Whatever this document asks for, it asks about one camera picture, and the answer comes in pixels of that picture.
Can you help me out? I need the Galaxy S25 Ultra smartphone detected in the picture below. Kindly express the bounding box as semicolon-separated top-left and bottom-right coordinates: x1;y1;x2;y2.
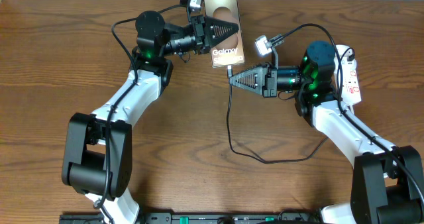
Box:
204;0;245;68

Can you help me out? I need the black charger cable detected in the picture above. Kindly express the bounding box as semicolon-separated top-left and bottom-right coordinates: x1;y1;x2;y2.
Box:
226;46;356;165

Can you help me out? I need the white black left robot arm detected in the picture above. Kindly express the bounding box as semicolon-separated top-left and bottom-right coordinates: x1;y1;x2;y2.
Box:
62;11;239;223

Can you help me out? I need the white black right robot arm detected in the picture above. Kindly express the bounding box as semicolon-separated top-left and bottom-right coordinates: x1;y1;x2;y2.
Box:
229;41;423;223

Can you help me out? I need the white power strip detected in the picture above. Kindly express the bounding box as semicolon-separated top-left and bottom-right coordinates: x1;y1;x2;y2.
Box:
336;44;362;108

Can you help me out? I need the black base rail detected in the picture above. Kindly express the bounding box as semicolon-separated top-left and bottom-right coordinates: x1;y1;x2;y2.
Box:
58;211;323;224

